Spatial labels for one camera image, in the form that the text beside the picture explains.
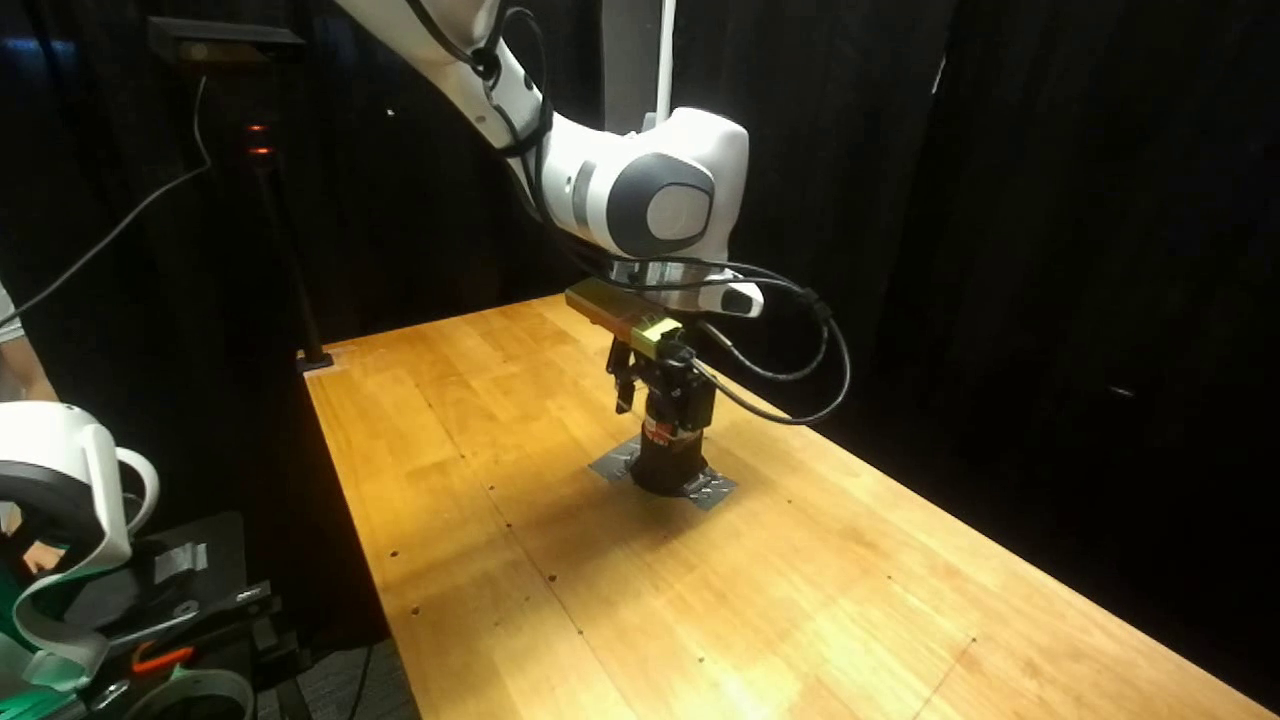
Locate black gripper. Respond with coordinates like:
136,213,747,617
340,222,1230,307
564,279,716,430

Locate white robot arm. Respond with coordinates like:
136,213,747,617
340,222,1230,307
337,0,765,317

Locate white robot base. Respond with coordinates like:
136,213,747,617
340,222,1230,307
0,399,161,667

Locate brown coffee cup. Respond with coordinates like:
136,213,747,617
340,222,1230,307
627,419,706,496

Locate grey tape patch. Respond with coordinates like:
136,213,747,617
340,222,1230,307
593,439,732,507

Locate white vertical pole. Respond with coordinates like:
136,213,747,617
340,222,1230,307
649,0,675,127

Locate black tripod stand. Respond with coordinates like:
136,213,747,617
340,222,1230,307
142,17,330,370

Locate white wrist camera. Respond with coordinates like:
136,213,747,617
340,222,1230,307
611,260,768,321

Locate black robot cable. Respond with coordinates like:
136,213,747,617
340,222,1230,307
637,260,855,430

